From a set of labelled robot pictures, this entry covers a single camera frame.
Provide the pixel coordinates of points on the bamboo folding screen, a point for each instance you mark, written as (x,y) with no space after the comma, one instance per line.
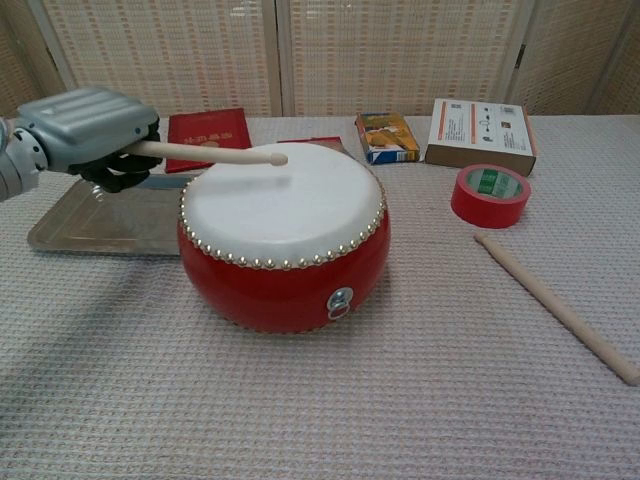
(375,55)

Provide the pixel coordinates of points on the blue snack packet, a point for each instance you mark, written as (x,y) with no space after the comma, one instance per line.
(320,141)

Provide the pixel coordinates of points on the white cardboard product box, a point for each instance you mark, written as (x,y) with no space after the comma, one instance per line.
(480,130)

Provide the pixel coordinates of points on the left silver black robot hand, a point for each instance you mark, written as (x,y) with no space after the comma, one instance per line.
(85,130)

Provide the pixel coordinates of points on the wooden drumstick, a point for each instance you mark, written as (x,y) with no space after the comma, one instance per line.
(210,151)
(555,305)

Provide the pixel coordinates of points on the metal tray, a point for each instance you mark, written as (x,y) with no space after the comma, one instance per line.
(110,225)

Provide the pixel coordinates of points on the red certificate book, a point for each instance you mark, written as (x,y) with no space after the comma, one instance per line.
(210,125)

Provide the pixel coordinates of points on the yellow snack box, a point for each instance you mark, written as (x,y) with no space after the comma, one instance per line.
(387,137)

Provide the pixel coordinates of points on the red tape roll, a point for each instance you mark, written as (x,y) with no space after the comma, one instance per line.
(475,210)

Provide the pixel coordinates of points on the red drum with white skin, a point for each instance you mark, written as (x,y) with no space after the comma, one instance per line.
(280,215)

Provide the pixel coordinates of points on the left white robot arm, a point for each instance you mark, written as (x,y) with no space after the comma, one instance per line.
(15,165)

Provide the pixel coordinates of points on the white woven tablecloth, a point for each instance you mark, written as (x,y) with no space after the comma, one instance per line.
(350,410)

